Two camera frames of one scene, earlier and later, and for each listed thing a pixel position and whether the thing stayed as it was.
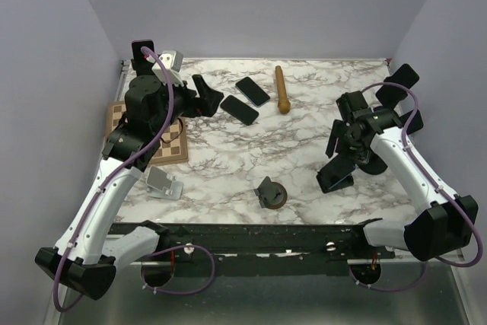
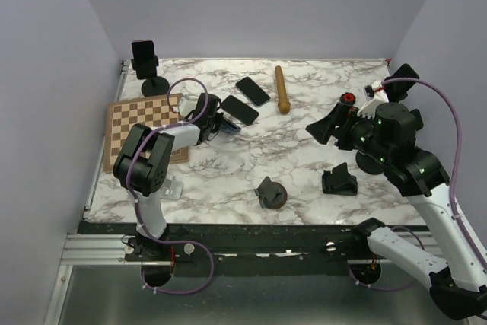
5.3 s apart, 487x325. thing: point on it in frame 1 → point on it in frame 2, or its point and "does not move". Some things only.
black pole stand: x=375 y=165 does not move
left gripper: x=207 y=103 → x=218 y=119
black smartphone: x=252 y=91 does not move
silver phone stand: x=163 y=185 does not move
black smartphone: x=335 y=170 → x=228 y=127
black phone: x=239 y=109 does not move
